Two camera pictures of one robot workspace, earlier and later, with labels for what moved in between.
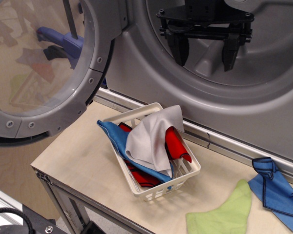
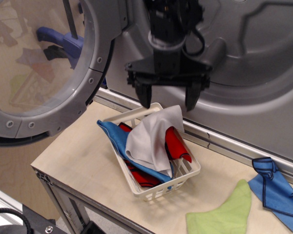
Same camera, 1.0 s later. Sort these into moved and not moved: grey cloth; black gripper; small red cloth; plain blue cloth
Moved: black gripper
Not moved: grey cloth; plain blue cloth; small red cloth
